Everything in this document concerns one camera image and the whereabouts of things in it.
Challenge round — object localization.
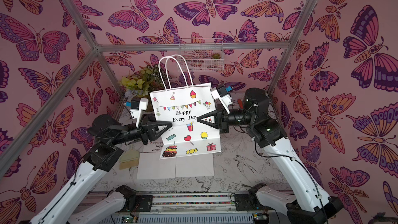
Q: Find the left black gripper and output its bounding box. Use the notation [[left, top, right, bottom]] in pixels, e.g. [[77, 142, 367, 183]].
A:
[[110, 116, 171, 148]]

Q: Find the white paper gift bag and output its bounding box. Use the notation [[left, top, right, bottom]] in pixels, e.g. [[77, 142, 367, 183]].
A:
[[137, 142, 176, 180]]

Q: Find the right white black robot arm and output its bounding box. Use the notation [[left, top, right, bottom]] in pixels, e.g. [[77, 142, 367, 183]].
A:
[[198, 86, 343, 224]]

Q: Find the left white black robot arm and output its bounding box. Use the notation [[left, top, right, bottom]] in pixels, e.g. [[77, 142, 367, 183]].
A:
[[28, 114, 173, 224]]

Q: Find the red rubber glove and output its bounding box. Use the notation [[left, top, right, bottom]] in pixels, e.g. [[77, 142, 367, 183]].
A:
[[237, 99, 244, 109]]

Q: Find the potted green leafy plant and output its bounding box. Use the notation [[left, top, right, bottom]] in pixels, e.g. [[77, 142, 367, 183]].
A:
[[120, 66, 164, 98]]

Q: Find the small plant in basket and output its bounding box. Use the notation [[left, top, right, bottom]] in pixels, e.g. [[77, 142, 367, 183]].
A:
[[211, 53, 222, 60]]

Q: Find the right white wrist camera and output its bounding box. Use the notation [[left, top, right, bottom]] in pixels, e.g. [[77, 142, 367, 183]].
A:
[[210, 85, 232, 114]]

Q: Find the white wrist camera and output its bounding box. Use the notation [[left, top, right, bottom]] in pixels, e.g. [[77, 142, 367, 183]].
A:
[[210, 85, 232, 114], [125, 96, 149, 128]]

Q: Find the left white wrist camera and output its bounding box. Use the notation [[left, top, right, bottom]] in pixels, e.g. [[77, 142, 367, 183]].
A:
[[125, 96, 149, 128]]

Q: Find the white wire wall basket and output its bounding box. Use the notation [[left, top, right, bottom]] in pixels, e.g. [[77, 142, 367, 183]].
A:
[[178, 36, 225, 73]]

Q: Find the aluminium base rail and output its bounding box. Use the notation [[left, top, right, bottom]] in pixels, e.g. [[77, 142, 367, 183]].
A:
[[62, 191, 327, 224]]

